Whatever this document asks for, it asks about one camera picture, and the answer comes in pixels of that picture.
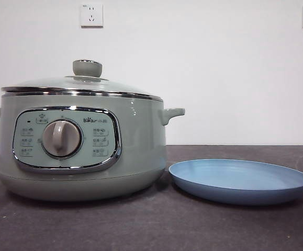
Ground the glass lid with green knob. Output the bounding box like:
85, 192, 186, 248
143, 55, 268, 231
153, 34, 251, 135
1, 59, 164, 101

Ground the pale green electric steamer pot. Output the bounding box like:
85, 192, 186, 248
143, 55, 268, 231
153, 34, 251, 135
0, 90, 186, 202

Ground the blue round plate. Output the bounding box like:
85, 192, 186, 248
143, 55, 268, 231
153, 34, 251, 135
168, 158, 303, 206

